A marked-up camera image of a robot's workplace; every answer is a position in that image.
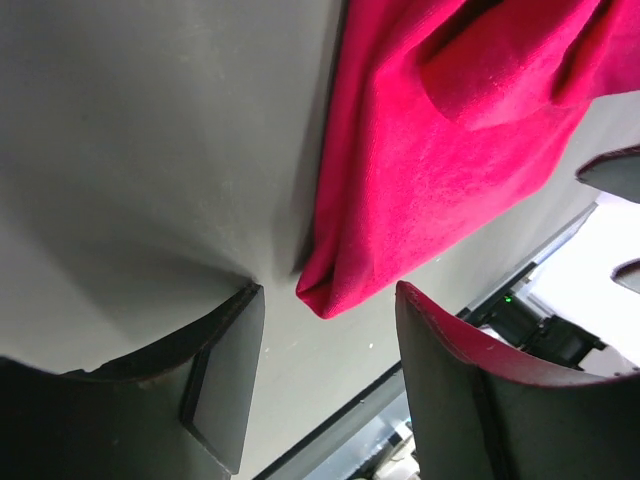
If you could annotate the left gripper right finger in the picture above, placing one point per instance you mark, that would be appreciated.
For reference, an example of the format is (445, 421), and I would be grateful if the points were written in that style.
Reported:
(482, 409)

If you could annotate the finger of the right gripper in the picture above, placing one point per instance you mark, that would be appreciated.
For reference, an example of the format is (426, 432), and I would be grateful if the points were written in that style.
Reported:
(627, 275)
(615, 172)

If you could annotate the red t shirt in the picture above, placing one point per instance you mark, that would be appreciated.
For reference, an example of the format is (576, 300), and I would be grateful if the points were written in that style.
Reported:
(445, 114)

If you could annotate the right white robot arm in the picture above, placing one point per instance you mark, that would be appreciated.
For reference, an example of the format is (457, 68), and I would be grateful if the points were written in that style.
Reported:
(575, 301)

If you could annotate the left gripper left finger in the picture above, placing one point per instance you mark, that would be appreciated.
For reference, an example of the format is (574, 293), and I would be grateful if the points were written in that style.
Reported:
(177, 408)

